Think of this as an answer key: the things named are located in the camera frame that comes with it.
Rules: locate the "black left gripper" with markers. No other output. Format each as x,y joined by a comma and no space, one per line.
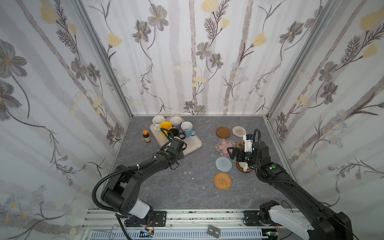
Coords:
177,144

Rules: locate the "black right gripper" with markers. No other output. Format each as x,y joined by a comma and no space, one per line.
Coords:
240,154

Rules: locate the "glossy brown round coaster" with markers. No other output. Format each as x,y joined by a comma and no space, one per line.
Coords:
240,169

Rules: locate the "grey-blue woven round coaster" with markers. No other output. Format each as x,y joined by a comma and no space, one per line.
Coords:
223,164

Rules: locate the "pink flower silicone coaster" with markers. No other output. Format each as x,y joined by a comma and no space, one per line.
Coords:
223,146

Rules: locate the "beige plastic tray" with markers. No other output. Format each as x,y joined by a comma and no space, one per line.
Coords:
193,142

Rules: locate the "multicolour woven round coaster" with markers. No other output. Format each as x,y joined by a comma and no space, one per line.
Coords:
239,131

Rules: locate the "blue floral mug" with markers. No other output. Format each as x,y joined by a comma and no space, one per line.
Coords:
187,128

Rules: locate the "dark brown round wooden coaster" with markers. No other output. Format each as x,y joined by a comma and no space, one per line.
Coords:
223,132

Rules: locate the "rattan wicker round coaster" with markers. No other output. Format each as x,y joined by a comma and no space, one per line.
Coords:
222,181

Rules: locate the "cork paw print coaster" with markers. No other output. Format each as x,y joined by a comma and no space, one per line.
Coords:
240,145

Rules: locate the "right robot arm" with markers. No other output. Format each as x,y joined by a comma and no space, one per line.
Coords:
319,222

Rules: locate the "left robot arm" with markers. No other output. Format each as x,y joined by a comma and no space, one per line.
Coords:
119,191

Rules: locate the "black cup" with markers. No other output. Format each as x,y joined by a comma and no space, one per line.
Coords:
175,133

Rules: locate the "yellow cup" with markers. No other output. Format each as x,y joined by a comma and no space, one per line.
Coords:
166,126

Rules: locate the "lavender white cup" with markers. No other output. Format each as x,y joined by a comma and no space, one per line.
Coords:
176,122

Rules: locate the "brown bottle orange cap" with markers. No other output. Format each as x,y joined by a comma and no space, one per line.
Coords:
146,136

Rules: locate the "white speckled mug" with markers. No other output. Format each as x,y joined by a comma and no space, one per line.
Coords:
157,121

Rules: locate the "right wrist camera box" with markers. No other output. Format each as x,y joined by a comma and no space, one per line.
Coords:
248,142

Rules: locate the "aluminium frame rail base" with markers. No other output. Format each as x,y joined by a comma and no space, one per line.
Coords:
225,224

